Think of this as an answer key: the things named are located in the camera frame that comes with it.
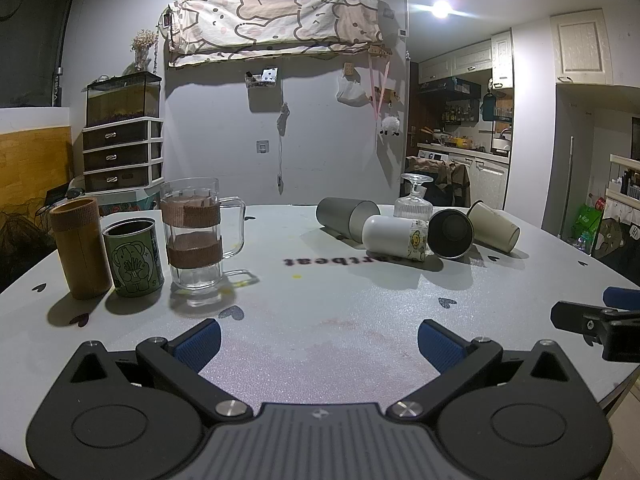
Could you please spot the green elephant print cup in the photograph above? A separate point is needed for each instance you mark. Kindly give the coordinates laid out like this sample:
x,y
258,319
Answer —
x,y
134,260

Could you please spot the dried flower bunch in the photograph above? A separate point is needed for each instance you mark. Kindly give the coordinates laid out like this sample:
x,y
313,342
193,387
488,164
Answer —
x,y
144,42

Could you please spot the ceiling light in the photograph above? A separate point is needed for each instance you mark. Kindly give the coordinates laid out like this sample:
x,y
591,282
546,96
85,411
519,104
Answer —
x,y
441,8

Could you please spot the grey metal cup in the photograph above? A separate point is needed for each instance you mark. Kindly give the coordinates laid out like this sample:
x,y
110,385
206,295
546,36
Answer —
x,y
336,216

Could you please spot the green bag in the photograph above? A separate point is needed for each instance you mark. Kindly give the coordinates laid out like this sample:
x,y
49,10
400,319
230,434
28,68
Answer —
x,y
587,222

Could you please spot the white kitchen wall cabinets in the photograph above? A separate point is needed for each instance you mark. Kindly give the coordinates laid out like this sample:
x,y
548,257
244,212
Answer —
x,y
460,60

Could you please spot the glass mug with brown bands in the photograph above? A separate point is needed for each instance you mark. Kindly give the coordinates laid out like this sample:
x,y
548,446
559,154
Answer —
x,y
194,255

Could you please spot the clear glass goblet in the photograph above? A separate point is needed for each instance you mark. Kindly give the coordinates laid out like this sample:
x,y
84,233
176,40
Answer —
x,y
413,206

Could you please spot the sheep plush toy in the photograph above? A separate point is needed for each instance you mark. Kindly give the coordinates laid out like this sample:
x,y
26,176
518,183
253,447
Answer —
x,y
390,125

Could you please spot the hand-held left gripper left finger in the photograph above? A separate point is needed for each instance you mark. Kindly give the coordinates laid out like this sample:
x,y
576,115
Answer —
x,y
199,344

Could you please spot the kitchen spice rack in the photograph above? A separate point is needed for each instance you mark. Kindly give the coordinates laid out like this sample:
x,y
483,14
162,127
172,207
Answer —
x,y
459,112

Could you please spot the dark printed cloth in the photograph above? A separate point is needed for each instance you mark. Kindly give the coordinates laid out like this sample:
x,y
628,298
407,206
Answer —
x,y
617,240

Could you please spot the glass fish tank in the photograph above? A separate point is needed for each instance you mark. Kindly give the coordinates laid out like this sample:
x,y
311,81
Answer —
x,y
120,100

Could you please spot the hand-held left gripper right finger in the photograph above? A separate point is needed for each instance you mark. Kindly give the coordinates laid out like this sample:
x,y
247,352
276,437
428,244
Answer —
x,y
440,346

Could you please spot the white storage shelf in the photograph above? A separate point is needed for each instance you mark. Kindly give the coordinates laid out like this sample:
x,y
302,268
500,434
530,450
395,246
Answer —
x,y
624,180

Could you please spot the chair with brown jacket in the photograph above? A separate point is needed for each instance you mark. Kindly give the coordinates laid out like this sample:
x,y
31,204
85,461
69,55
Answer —
x,y
447,177

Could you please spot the wall socket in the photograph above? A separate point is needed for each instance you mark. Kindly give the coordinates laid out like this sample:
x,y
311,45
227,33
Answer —
x,y
263,146

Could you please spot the white cup with yellow print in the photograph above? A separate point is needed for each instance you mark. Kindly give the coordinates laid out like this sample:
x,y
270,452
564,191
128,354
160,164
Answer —
x,y
390,235

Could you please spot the white washing machine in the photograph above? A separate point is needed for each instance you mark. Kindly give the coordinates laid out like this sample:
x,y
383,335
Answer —
x,y
482,175

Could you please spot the dark curtain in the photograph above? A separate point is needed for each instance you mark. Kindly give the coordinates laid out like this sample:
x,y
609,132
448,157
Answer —
x,y
30,35

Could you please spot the white plastic drawer unit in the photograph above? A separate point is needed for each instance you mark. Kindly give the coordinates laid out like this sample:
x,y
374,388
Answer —
x,y
122,157

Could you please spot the white plastic bag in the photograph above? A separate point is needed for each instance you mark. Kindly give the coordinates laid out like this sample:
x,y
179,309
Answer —
x,y
351,92

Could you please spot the cream cup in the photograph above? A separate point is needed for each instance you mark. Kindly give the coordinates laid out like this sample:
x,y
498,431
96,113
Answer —
x,y
492,227

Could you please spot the white panelled cabinet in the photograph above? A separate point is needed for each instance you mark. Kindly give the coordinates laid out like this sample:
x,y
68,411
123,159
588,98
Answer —
x,y
582,45

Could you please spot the printed blanket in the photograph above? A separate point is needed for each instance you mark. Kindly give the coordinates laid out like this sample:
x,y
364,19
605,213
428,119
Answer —
x,y
270,20

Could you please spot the wooden panel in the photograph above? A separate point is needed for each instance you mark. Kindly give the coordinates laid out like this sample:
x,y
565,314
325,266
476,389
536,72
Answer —
x,y
30,165

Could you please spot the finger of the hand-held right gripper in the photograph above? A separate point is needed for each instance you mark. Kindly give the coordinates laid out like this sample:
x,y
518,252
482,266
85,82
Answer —
x,y
621,296
580,316

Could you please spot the brown bamboo cup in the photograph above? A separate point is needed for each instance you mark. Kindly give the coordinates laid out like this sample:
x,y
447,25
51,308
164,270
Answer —
x,y
81,247

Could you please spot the hanging grey sock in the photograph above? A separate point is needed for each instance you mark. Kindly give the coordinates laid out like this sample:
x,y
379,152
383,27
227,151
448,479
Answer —
x,y
284,119

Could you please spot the black steel cup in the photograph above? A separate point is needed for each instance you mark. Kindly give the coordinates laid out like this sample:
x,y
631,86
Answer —
x,y
451,234

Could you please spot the pink ribbon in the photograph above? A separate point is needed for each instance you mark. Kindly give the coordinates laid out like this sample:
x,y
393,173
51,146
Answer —
x,y
378,95

